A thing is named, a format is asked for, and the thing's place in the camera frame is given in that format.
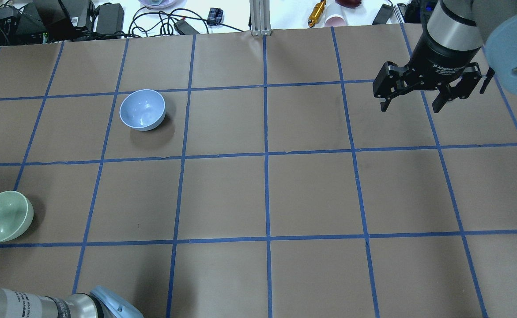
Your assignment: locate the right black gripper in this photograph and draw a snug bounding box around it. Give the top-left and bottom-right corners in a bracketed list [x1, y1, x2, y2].
[373, 32, 482, 113]

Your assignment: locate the green bowl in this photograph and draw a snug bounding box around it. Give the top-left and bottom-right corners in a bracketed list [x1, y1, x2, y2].
[0, 191, 34, 243]

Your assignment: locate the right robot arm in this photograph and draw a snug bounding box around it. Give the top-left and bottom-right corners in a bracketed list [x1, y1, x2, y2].
[373, 0, 517, 113]

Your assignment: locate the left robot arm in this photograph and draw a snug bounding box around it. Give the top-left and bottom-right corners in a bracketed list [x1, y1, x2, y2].
[0, 191, 143, 318]

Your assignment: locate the blue bowl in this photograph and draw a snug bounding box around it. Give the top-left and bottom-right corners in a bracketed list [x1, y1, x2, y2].
[119, 89, 166, 131]

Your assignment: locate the black power adapter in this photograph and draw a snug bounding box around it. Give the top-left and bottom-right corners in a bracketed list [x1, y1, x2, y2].
[373, 4, 394, 25]

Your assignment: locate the red brown fruit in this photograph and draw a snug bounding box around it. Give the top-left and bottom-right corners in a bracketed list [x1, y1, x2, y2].
[335, 0, 362, 9]

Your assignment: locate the yellow tool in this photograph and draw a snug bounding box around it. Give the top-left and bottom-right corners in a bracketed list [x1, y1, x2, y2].
[307, 0, 326, 28]

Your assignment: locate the small blue device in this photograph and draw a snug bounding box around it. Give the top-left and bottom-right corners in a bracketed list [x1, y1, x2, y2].
[206, 8, 224, 26]

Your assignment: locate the black power brick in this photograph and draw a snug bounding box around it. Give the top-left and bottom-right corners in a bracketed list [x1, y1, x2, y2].
[95, 3, 125, 38]

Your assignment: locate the purple plate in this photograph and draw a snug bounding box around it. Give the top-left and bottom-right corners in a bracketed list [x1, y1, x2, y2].
[138, 0, 177, 9]

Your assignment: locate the aluminium frame post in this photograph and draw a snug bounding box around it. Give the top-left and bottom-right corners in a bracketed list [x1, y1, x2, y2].
[249, 0, 272, 36]

